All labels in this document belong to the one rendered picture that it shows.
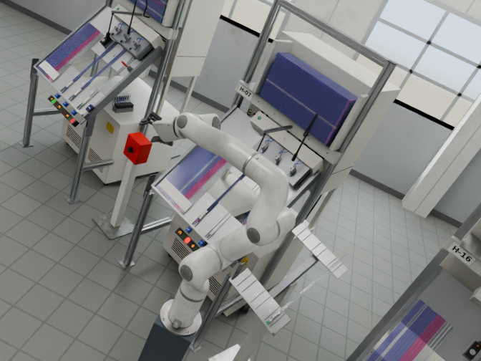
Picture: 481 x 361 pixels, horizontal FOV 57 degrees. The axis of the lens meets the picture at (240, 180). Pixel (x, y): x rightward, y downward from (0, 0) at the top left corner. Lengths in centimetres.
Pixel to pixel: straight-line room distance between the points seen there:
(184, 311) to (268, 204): 70
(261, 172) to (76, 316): 172
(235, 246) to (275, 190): 29
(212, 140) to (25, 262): 185
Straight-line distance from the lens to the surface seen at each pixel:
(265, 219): 144
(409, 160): 559
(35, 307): 287
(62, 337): 277
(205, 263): 173
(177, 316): 199
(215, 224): 246
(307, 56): 264
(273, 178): 145
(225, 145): 153
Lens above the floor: 229
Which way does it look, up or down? 31 degrees down
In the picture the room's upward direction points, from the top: 25 degrees clockwise
